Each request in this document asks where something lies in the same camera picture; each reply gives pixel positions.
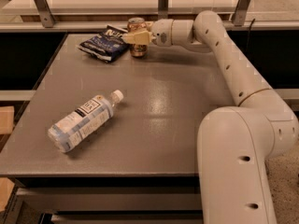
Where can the grey drawer front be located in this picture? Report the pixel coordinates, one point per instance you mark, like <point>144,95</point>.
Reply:
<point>56,200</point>

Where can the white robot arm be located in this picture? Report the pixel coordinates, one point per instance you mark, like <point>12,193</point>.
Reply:
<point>233,142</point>

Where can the right metal bracket post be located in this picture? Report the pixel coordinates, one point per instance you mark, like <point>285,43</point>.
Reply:
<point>238,18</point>

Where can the clear plastic water bottle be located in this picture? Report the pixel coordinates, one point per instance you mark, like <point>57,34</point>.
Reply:
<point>70,131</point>

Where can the orange soda can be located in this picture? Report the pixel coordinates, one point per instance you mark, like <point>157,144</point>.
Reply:
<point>137,24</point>

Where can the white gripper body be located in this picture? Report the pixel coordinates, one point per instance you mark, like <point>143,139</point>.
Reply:
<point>162,32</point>

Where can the middle metal bracket post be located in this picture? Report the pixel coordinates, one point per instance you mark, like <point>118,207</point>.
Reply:
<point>162,9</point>

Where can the blue chip bag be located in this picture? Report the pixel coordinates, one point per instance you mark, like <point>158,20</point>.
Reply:
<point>106,46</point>

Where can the metal bracket post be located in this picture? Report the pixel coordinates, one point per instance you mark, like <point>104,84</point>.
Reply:
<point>44,13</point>
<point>238,18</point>
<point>162,9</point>

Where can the wooden box at left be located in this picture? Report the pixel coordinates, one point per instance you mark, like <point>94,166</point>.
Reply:
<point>6,119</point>

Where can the left metal bracket post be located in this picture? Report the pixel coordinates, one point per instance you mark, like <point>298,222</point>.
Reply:
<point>44,13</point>

